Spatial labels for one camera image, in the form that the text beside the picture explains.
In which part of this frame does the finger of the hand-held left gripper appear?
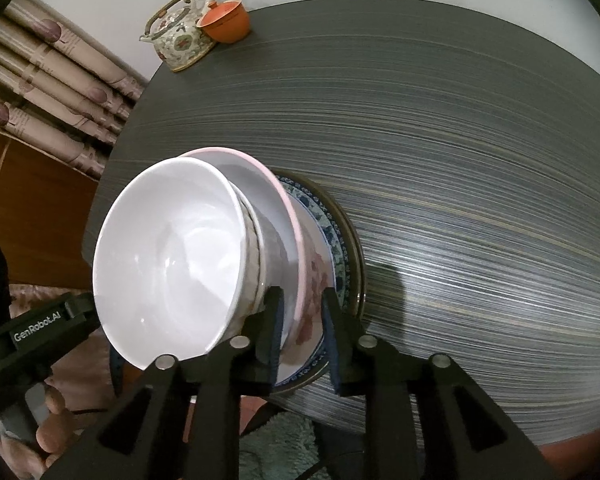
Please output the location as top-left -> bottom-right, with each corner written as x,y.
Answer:
107,342 -> 128,395
62,291 -> 101,331

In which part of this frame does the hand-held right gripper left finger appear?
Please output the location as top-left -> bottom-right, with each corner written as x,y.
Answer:
45,286 -> 286,480

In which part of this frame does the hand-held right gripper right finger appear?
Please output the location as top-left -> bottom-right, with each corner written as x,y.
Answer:
321,287 -> 563,480

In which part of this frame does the large blue floral plate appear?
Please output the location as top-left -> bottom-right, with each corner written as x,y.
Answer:
280,170 -> 367,393

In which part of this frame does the white plate with pink flowers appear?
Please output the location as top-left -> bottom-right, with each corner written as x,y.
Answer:
272,200 -> 338,388

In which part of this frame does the small blue floral plate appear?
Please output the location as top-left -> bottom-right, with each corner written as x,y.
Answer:
275,174 -> 353,391

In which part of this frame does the small white bowl blue base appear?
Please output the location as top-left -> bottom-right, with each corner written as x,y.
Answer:
92,156 -> 253,372

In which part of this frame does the large pink bowl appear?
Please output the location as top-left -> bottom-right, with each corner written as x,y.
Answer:
180,147 -> 309,348

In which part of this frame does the person's left hand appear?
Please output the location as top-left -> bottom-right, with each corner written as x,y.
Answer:
0,380 -> 78,463

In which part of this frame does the green fluffy cloth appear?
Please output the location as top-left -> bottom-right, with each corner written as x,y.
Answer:
240,410 -> 326,480

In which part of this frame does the brown wooden furniture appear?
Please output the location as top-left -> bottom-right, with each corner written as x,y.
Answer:
0,127 -> 106,291

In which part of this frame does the beige patterned curtain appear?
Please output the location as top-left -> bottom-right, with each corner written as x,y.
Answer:
0,0 -> 148,181

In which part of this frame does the floral ceramic teapot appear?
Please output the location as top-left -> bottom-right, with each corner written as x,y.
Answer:
139,0 -> 222,72

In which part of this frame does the orange cup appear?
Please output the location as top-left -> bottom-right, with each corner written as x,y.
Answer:
196,0 -> 251,44

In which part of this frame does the black cable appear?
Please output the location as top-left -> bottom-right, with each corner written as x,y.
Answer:
300,452 -> 361,480

